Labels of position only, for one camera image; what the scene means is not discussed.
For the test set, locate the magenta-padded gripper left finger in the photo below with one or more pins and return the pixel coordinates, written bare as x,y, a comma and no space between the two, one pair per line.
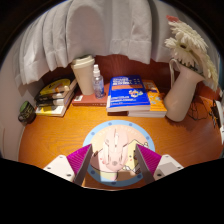
59,167

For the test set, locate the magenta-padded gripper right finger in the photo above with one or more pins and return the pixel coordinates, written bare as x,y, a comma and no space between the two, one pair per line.
167,166

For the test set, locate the pink computer mouse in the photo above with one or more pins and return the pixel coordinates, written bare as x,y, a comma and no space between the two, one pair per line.
114,151

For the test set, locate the yellow and white book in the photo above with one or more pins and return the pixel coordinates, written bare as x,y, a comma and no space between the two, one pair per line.
51,110

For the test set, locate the dark green mug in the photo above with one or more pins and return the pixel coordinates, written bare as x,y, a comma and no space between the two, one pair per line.
27,114

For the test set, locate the orange book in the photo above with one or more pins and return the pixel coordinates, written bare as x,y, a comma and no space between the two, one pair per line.
156,101

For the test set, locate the white device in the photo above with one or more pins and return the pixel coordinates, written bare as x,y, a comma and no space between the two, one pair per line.
220,123

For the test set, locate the white pitcher vase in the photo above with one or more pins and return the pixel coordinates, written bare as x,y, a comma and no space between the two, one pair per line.
181,96

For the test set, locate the red-brown book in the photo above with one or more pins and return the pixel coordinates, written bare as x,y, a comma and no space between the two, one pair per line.
88,100

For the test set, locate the yellow and black book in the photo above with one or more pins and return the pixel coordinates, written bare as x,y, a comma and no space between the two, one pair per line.
55,87

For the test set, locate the blue book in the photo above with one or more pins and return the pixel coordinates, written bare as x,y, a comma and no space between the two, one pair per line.
128,91

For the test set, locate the clear spray bottle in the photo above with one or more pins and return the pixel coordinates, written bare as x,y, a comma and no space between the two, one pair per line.
98,85

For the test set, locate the white lidded tumbler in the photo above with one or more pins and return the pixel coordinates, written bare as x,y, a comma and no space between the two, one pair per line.
84,78

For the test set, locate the white flower bouquet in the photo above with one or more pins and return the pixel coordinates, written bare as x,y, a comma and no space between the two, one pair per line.
190,43

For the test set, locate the white curtain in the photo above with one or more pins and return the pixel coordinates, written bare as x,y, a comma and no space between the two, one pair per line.
110,26

